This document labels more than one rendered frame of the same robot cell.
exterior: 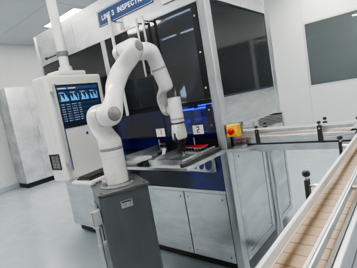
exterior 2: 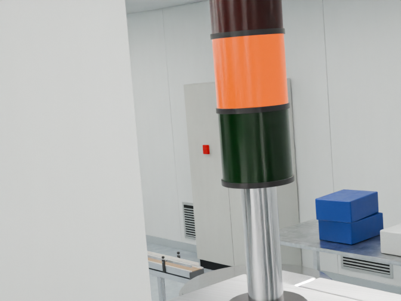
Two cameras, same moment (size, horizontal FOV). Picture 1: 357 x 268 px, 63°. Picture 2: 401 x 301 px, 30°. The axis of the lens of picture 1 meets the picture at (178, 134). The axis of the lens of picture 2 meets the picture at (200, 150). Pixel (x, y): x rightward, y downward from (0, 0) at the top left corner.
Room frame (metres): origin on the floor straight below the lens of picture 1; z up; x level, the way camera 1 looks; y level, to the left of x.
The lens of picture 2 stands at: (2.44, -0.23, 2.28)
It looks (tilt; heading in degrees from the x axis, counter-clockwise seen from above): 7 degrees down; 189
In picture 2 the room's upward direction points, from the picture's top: 5 degrees counter-clockwise
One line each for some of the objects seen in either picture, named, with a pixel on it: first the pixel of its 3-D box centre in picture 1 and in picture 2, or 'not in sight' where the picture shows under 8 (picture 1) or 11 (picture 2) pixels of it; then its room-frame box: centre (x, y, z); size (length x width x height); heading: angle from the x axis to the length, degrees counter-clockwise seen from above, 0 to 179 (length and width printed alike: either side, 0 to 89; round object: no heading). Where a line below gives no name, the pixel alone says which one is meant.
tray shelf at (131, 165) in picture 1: (167, 158); not in sight; (1.90, 0.10, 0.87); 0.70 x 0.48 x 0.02; 50
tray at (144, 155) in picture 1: (155, 151); not in sight; (2.07, 0.19, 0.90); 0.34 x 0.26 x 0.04; 140
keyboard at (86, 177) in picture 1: (104, 170); not in sight; (2.12, 0.58, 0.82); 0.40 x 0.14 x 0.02; 146
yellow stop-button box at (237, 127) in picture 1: (234, 130); not in sight; (1.78, -0.34, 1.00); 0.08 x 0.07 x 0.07; 140
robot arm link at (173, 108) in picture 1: (175, 107); not in sight; (1.82, -0.01, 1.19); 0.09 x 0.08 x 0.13; 41
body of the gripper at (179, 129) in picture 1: (179, 130); not in sight; (1.82, -0.01, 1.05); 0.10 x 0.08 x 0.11; 140
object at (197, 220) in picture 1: (167, 182); not in sight; (2.84, 0.19, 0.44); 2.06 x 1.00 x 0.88; 50
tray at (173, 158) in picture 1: (183, 155); not in sight; (1.76, 0.00, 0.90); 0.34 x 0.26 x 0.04; 140
